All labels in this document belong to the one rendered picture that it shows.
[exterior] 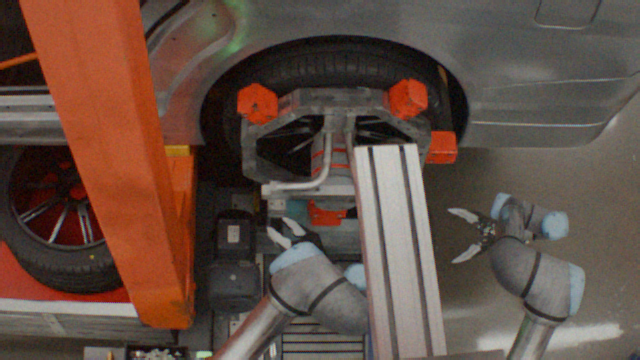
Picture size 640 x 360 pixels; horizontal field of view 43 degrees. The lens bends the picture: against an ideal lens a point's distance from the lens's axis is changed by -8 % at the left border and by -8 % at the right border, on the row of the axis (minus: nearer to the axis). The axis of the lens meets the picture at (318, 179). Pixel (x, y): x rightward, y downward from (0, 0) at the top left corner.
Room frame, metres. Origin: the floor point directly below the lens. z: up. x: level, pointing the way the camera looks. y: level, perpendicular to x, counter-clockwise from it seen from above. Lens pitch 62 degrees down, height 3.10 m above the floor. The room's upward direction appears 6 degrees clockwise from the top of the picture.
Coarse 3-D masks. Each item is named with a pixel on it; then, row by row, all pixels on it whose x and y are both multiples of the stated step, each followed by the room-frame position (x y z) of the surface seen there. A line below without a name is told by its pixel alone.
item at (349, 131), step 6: (348, 114) 1.29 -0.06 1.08; (354, 114) 1.29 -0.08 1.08; (348, 120) 1.28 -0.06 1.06; (354, 120) 1.29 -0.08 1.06; (348, 126) 1.28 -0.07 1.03; (348, 132) 1.28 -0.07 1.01; (354, 132) 1.28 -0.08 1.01; (348, 138) 1.26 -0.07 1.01; (348, 144) 1.24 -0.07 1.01; (348, 150) 1.22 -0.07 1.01; (348, 156) 1.20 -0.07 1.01; (348, 162) 1.19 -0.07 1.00
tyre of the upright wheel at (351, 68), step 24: (288, 48) 1.45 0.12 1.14; (312, 48) 1.43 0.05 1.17; (336, 48) 1.44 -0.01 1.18; (360, 48) 1.45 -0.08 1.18; (384, 48) 1.48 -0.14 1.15; (408, 48) 1.51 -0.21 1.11; (240, 72) 1.43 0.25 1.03; (264, 72) 1.39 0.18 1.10; (288, 72) 1.37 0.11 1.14; (312, 72) 1.36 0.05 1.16; (336, 72) 1.37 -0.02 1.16; (360, 72) 1.38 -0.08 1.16; (384, 72) 1.39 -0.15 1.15; (408, 72) 1.43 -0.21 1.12; (432, 72) 1.51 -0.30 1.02; (432, 96) 1.41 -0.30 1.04; (240, 120) 1.34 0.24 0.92; (432, 120) 1.40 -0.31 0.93; (240, 144) 1.34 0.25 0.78; (288, 168) 1.36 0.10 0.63
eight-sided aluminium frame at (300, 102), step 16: (288, 96) 1.32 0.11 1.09; (304, 96) 1.31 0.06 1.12; (320, 96) 1.32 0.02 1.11; (336, 96) 1.33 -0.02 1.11; (352, 96) 1.33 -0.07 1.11; (368, 96) 1.34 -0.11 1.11; (384, 96) 1.34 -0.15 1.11; (288, 112) 1.27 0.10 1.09; (304, 112) 1.27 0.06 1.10; (320, 112) 1.28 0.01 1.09; (336, 112) 1.29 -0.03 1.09; (352, 112) 1.29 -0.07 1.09; (368, 112) 1.29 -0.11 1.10; (384, 112) 1.30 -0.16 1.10; (256, 128) 1.26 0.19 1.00; (272, 128) 1.27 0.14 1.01; (400, 128) 1.31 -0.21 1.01; (416, 128) 1.31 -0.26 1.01; (416, 144) 1.31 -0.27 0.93; (256, 160) 1.30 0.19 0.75; (256, 176) 1.26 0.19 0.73; (272, 176) 1.28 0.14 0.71; (288, 176) 1.31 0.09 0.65
